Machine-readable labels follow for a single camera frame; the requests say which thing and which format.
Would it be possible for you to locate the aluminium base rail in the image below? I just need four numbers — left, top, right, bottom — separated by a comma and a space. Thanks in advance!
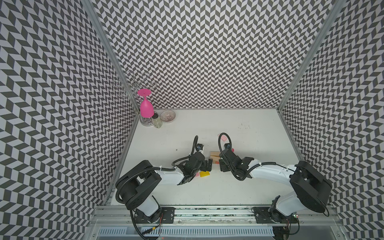
90, 205, 342, 226

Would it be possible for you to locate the yellow house-shaped block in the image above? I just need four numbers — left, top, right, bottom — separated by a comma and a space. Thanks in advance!
199, 171, 210, 178

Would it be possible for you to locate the glass spice jar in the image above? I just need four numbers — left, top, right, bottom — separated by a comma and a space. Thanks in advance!
152, 113, 163, 129

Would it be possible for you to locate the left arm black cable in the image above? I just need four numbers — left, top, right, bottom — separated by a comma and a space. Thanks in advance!
115, 135, 199, 240

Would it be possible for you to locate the pink plastic wine glass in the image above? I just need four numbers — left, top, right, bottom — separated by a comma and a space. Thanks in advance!
138, 89, 155, 118

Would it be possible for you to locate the engraved natural wood block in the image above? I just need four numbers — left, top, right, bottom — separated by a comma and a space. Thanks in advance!
210, 156, 221, 163

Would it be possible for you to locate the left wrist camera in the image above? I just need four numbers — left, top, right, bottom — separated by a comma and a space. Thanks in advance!
196, 144, 204, 152

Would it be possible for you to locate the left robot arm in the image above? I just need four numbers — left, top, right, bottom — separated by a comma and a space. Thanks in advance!
115, 152, 213, 224

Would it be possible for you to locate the small striped bowl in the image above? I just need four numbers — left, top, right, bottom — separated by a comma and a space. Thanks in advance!
160, 110, 176, 123

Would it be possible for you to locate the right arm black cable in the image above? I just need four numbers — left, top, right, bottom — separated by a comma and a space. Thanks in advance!
218, 132, 301, 182

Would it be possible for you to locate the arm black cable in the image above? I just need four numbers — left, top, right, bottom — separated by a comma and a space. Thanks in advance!
115, 135, 199, 240
218, 132, 301, 182

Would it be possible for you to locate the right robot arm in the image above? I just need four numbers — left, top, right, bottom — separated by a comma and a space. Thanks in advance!
219, 149, 332, 223

